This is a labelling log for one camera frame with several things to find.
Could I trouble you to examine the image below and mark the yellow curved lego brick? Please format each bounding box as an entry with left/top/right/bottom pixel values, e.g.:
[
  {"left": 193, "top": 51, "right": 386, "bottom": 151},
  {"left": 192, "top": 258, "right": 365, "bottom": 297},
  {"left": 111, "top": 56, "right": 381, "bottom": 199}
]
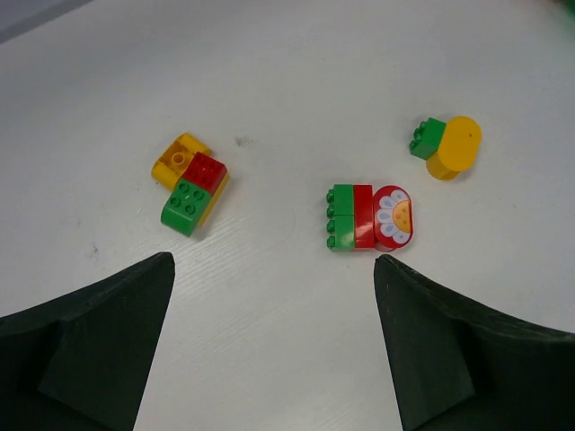
[{"left": 151, "top": 133, "right": 212, "bottom": 191}]

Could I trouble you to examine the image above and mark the green red flower lego stack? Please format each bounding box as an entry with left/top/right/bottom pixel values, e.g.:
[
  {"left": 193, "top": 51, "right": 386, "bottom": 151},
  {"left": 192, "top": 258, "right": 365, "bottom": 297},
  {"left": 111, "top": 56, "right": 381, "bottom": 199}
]
[{"left": 325, "top": 184, "right": 414, "bottom": 252}]

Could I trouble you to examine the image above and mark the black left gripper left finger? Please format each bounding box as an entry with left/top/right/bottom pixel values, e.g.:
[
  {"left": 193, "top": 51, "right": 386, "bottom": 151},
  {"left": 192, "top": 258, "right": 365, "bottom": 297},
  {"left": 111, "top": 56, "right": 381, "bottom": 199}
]
[{"left": 1, "top": 252, "right": 175, "bottom": 430}]

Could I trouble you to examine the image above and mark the green red yellow lego stack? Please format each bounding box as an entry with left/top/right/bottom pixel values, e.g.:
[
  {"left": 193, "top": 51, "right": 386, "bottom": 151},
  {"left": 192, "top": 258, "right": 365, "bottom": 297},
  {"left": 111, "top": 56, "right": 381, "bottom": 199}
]
[{"left": 161, "top": 153, "right": 230, "bottom": 237}]

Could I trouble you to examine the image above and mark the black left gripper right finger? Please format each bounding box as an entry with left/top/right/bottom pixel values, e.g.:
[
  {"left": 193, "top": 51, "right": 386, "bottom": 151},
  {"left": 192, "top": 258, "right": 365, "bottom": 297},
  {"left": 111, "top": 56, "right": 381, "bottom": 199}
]
[{"left": 374, "top": 255, "right": 574, "bottom": 430}]

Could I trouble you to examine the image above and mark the green yellow oval lego stack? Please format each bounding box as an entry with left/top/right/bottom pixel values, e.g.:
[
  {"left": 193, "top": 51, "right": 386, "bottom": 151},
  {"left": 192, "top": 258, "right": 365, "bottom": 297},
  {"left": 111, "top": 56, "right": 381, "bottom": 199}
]
[{"left": 409, "top": 116, "right": 482, "bottom": 180}]

